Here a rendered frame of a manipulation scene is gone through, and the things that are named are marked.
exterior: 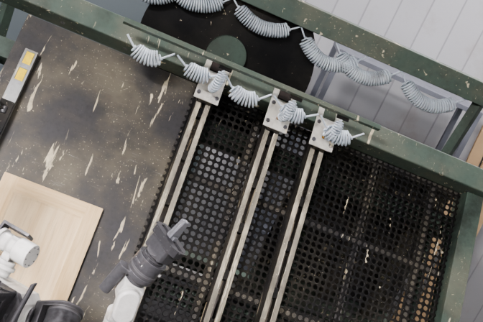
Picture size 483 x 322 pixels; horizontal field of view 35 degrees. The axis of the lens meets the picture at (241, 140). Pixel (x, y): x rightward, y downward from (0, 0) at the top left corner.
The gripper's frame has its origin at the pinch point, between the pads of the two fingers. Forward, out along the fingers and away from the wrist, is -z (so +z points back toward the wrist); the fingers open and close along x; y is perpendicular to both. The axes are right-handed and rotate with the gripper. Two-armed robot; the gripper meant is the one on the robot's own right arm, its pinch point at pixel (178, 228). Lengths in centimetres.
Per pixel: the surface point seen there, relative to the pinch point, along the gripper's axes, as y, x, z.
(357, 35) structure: 119, 88, -67
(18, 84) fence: 7, 106, 25
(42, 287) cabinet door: 23, 46, 66
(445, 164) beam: 139, 25, -51
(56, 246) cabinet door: 25, 56, 55
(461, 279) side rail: 149, -10, -22
